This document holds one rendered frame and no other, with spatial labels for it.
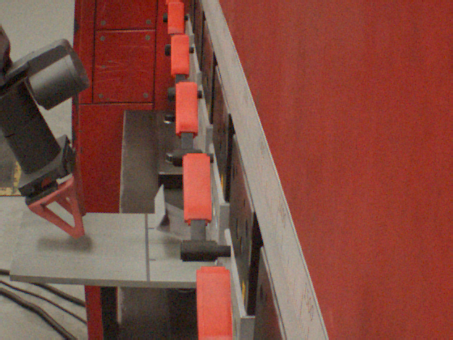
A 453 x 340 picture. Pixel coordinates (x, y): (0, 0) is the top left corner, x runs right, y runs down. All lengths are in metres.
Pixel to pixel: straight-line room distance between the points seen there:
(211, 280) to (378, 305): 0.33
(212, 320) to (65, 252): 0.55
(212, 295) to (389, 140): 0.34
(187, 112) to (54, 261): 0.27
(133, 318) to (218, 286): 0.63
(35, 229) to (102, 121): 0.83
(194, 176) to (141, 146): 1.01
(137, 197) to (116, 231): 0.40
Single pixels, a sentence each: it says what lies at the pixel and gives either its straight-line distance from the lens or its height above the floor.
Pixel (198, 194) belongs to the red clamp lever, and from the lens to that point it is 0.80.
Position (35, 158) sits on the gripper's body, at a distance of 1.11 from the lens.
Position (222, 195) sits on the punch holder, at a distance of 0.89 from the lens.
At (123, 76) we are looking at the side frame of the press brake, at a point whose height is 0.95.
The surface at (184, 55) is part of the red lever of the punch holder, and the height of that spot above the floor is 1.21.
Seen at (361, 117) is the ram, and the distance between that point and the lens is 0.35.
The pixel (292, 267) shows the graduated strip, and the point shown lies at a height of 1.30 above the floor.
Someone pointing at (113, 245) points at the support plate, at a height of 1.00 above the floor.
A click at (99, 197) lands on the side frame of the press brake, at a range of 2.09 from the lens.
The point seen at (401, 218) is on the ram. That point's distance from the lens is 0.29.
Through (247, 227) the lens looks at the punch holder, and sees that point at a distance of 0.71.
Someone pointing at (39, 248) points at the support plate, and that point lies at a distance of 1.17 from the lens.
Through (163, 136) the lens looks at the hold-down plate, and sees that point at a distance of 1.79.
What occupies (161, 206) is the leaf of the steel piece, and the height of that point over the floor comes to 1.06.
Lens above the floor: 1.54
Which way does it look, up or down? 23 degrees down
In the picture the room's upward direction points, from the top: 3 degrees clockwise
